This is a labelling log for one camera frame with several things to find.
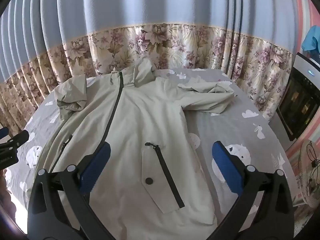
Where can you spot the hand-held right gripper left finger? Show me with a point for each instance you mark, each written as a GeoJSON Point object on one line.
{"type": "Point", "coordinates": [96, 166]}

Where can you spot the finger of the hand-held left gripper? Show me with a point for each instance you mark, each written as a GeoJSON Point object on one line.
{"type": "Point", "coordinates": [3, 132]}
{"type": "Point", "coordinates": [17, 140]}

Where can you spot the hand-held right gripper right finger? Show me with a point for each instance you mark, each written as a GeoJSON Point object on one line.
{"type": "Point", "coordinates": [226, 166]}

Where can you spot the blue cloth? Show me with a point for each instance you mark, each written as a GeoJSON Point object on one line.
{"type": "Point", "coordinates": [312, 40]}

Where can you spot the bed with grey animal-print sheet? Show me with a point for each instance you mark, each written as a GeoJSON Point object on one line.
{"type": "Point", "coordinates": [237, 130]}

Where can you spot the blue curtain with floral hem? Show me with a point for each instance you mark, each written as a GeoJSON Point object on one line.
{"type": "Point", "coordinates": [150, 10]}

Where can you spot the white electric fan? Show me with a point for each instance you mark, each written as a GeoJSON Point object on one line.
{"type": "Point", "coordinates": [311, 175]}

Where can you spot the white cabinet with black door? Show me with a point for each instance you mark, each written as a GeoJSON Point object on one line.
{"type": "Point", "coordinates": [300, 100]}

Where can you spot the beige zip jacket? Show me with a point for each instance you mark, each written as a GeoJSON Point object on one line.
{"type": "Point", "coordinates": [130, 130]}

